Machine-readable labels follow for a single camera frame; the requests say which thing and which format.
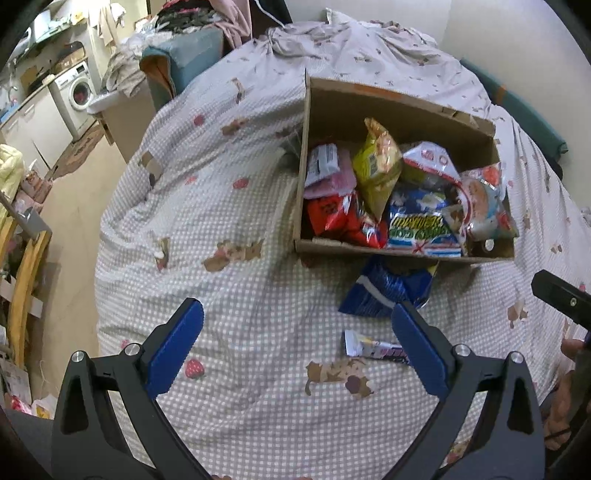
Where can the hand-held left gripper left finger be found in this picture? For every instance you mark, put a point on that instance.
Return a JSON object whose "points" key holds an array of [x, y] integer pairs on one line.
{"points": [[175, 350]]}

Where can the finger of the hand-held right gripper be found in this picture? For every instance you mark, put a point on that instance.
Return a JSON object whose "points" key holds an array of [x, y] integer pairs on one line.
{"points": [[563, 293]]}

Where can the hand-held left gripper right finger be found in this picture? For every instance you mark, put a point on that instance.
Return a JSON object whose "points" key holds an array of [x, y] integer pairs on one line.
{"points": [[422, 356]]}

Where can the small silver snack bar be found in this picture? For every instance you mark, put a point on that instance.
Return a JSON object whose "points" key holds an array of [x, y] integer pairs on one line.
{"points": [[374, 348]]}

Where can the dark blue snack bag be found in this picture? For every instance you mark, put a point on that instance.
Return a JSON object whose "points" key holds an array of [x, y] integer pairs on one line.
{"points": [[388, 290]]}

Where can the cardboard box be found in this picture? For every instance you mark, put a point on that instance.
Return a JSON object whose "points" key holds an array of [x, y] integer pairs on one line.
{"points": [[401, 104]]}

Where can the person's right hand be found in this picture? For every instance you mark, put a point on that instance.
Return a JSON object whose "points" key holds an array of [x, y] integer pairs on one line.
{"points": [[558, 406]]}

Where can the round face snack bag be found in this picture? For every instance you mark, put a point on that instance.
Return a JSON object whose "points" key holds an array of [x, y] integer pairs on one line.
{"points": [[485, 203]]}

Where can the blue white snack bag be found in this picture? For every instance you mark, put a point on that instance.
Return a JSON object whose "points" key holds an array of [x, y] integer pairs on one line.
{"points": [[422, 226]]}

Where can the plastic bags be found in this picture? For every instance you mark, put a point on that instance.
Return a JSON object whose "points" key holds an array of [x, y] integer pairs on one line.
{"points": [[21, 401]]}

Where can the wooden chair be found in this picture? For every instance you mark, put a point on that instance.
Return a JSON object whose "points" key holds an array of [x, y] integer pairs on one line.
{"points": [[25, 281]]}

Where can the white red snack bag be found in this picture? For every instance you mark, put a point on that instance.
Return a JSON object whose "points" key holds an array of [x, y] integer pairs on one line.
{"points": [[429, 161]]}

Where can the yellow green snack bag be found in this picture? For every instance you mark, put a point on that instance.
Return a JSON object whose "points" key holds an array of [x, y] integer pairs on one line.
{"points": [[376, 168]]}

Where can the pink snack packet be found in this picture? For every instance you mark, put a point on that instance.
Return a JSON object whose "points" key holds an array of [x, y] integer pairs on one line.
{"points": [[325, 166]]}

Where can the brown rug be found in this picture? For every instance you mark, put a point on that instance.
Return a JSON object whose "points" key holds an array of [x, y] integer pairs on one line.
{"points": [[76, 150]]}

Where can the brown side cabinet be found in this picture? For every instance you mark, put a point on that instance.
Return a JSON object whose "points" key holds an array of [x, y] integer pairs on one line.
{"points": [[134, 117]]}

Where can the yellow cloth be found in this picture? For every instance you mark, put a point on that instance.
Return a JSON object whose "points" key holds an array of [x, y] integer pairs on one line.
{"points": [[9, 168]]}

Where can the white cabinet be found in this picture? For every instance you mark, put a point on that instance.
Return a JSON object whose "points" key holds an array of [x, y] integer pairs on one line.
{"points": [[32, 124]]}

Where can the white washing machine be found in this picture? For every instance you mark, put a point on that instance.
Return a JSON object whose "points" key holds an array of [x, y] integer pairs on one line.
{"points": [[81, 90]]}

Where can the light crumpled cloth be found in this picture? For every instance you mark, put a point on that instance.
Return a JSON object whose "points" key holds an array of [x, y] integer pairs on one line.
{"points": [[121, 71]]}

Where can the teal armchair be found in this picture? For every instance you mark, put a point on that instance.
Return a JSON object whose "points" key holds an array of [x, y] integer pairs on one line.
{"points": [[184, 57]]}

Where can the floral duvet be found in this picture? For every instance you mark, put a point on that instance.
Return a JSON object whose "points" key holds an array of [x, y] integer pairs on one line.
{"points": [[364, 41]]}

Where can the pink garment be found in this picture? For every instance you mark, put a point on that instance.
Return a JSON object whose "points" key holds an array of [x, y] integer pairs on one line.
{"points": [[233, 21]]}

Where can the pile of dark clothes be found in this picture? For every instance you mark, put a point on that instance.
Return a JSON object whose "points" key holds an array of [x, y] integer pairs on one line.
{"points": [[194, 16]]}

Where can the teal bed frame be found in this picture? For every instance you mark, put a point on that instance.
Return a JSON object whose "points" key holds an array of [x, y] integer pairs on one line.
{"points": [[531, 117]]}

